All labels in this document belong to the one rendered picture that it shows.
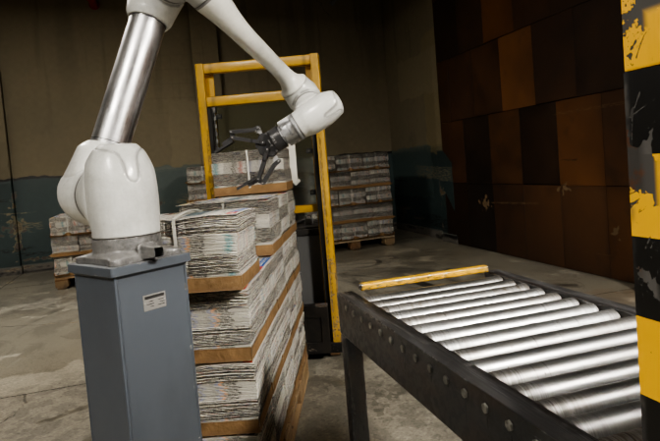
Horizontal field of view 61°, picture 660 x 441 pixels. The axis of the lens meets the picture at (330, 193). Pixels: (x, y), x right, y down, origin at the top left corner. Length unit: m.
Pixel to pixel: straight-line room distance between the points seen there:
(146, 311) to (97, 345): 0.15
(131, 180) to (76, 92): 7.62
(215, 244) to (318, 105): 0.52
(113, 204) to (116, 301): 0.21
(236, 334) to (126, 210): 0.62
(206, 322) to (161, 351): 0.42
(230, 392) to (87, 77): 7.47
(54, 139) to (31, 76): 0.93
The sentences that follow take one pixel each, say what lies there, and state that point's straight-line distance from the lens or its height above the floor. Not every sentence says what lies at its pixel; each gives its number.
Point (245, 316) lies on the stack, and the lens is 1.76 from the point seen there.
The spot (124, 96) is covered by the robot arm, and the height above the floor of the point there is 1.41.
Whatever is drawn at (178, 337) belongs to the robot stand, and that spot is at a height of 0.80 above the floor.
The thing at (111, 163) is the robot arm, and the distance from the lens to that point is 1.35.
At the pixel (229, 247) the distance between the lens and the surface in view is 1.68.
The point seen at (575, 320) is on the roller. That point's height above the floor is 0.80.
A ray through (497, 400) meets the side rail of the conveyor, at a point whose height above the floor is 0.80.
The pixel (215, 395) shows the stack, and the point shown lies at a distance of 1.87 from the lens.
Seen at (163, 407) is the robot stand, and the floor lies 0.66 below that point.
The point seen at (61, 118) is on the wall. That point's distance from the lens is 8.93.
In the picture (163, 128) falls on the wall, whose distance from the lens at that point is 8.80.
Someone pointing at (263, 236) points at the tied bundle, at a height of 0.91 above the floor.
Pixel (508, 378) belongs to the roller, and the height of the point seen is 0.79.
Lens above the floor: 1.18
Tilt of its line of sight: 3 degrees down
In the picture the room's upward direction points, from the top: 5 degrees counter-clockwise
